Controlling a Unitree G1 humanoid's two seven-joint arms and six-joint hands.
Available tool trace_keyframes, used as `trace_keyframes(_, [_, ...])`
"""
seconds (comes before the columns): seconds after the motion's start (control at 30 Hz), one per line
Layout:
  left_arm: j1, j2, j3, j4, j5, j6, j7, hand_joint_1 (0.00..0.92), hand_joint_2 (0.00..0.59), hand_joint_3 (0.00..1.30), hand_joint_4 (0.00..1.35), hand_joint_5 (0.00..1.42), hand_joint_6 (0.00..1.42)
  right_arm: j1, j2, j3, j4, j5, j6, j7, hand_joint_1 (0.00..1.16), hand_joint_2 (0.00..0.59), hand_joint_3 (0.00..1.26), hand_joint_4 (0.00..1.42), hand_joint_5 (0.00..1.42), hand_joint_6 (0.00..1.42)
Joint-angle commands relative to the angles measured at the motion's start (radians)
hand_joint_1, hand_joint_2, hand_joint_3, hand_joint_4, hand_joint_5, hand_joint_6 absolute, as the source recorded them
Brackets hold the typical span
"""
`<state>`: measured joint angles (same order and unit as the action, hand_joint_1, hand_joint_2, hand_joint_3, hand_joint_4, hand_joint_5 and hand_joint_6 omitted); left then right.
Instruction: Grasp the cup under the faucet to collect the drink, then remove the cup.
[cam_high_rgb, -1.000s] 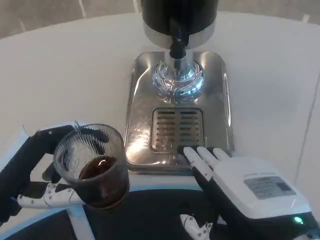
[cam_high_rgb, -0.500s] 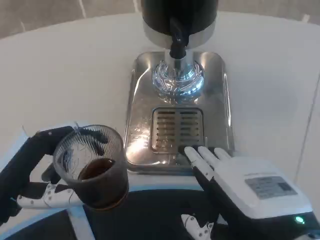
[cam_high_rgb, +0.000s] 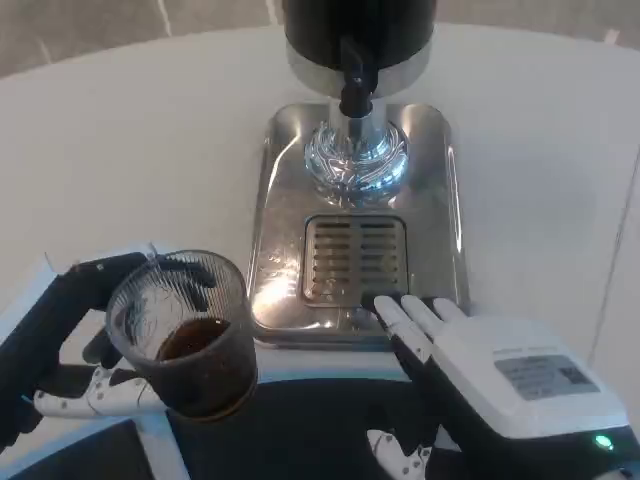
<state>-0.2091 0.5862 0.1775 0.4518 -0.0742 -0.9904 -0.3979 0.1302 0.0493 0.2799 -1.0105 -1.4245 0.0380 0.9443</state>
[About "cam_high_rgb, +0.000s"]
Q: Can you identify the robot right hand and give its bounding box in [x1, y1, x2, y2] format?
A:
[360, 293, 634, 480]

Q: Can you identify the slotted steel drain grid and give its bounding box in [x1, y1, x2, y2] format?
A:
[301, 214, 411, 304]

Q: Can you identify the black robot torso panel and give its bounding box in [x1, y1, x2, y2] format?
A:
[0, 349, 451, 480]

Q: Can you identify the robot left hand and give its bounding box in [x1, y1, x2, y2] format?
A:
[0, 243, 221, 451]

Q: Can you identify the black and steel drink dispenser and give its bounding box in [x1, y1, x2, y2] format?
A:
[280, 0, 435, 207]

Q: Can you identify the steel drip tray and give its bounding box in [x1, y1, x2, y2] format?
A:
[247, 102, 471, 354]

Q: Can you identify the clear ribbed glass cup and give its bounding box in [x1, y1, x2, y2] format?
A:
[105, 249, 259, 420]

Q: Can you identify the black dispenser tap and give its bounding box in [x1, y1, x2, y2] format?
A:
[338, 35, 379, 119]

